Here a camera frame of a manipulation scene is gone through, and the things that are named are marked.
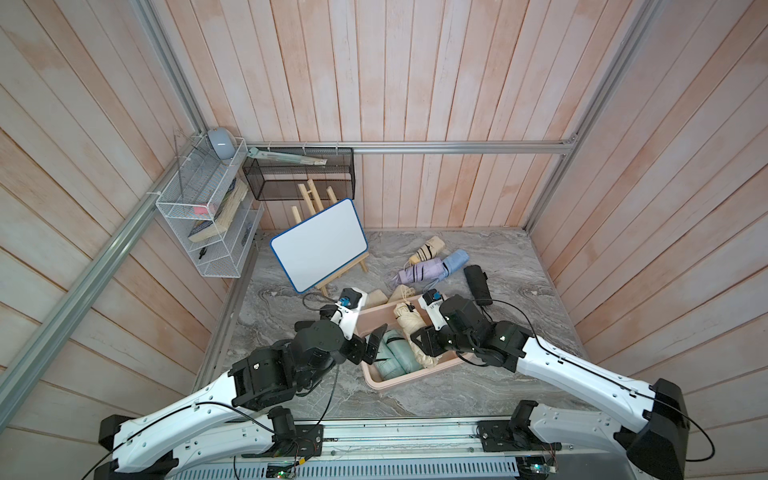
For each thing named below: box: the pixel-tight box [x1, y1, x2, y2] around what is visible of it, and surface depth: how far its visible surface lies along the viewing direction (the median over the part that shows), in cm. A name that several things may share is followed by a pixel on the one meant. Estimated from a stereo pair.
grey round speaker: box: [208, 127, 236, 160], surface depth 84 cm
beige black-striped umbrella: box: [367, 289, 389, 308], surface depth 98 cm
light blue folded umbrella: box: [432, 249, 470, 286], surface depth 109 cm
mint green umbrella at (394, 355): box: [374, 329, 411, 381], surface depth 85 cm
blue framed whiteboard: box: [270, 198, 368, 294], surface depth 90 cm
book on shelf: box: [188, 178, 249, 243], surface depth 82 cm
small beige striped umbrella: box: [409, 236, 445, 265], surface depth 113 cm
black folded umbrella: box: [464, 264, 493, 306], surface depth 105 cm
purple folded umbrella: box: [398, 259, 448, 284], surface depth 103 cm
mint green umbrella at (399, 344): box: [384, 329, 423, 374], surface depth 87 cm
